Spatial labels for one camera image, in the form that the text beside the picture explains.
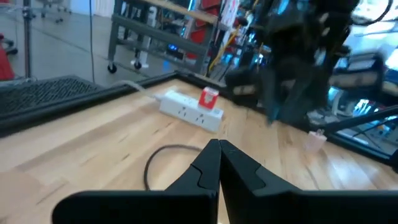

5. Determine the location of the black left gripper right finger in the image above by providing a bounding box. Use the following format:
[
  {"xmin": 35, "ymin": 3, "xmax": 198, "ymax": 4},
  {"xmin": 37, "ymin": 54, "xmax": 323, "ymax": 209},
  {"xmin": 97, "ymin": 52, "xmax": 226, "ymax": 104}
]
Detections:
[{"xmin": 220, "ymin": 139, "xmax": 398, "ymax": 224}]

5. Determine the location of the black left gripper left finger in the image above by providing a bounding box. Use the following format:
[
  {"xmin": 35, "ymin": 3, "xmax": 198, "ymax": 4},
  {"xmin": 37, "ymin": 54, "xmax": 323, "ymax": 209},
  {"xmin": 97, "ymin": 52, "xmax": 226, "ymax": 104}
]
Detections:
[{"xmin": 51, "ymin": 138, "xmax": 221, "ymax": 224}]

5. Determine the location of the black USB cable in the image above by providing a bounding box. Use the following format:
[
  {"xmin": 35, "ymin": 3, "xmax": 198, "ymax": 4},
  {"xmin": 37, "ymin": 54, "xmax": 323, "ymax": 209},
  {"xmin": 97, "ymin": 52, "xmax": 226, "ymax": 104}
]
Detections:
[{"xmin": 143, "ymin": 144, "xmax": 203, "ymax": 192}]

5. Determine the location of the red USB charger plug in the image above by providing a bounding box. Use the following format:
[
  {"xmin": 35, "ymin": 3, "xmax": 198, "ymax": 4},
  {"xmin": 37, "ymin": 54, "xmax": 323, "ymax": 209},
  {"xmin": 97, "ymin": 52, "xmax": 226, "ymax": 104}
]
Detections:
[{"xmin": 198, "ymin": 86, "xmax": 220, "ymax": 111}]

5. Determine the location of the long white power strip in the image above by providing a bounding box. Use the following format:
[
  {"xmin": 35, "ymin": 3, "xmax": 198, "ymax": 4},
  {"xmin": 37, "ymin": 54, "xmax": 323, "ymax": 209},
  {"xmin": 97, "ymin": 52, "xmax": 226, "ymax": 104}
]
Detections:
[{"xmin": 111, "ymin": 79, "xmax": 224, "ymax": 134}]

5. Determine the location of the distant red bin shelf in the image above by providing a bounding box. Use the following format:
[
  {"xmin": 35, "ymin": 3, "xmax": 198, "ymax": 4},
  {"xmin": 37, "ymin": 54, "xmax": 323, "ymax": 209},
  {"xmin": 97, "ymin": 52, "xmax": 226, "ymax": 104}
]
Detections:
[{"xmin": 186, "ymin": 0, "xmax": 224, "ymax": 46}]

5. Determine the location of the black perforated floor mat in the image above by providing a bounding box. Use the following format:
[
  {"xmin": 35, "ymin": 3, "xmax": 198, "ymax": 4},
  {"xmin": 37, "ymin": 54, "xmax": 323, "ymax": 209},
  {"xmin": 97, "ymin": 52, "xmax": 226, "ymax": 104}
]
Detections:
[{"xmin": 0, "ymin": 75, "xmax": 105, "ymax": 119}]

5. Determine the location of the red plastic storage bin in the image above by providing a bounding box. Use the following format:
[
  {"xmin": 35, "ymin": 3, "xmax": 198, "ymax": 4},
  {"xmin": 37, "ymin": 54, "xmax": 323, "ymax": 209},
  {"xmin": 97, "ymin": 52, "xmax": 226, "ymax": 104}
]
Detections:
[{"xmin": 0, "ymin": 33, "xmax": 16, "ymax": 82}]

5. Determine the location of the office chair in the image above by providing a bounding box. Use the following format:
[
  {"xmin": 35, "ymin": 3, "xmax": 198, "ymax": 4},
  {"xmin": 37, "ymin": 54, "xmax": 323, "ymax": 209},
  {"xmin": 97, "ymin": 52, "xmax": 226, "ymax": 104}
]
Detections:
[{"xmin": 39, "ymin": 0, "xmax": 73, "ymax": 25}]

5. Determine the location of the yellow cable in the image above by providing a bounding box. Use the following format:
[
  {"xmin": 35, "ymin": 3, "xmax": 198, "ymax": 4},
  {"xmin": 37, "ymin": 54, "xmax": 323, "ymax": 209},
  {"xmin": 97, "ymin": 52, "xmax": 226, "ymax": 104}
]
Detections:
[{"xmin": 207, "ymin": 26, "xmax": 242, "ymax": 73}]

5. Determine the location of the wooden workbench with grey frame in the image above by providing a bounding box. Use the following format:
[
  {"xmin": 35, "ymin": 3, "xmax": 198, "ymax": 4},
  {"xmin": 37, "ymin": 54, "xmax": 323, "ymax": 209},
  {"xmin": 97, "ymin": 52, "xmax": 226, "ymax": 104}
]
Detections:
[{"xmin": 106, "ymin": 0, "xmax": 220, "ymax": 75}]

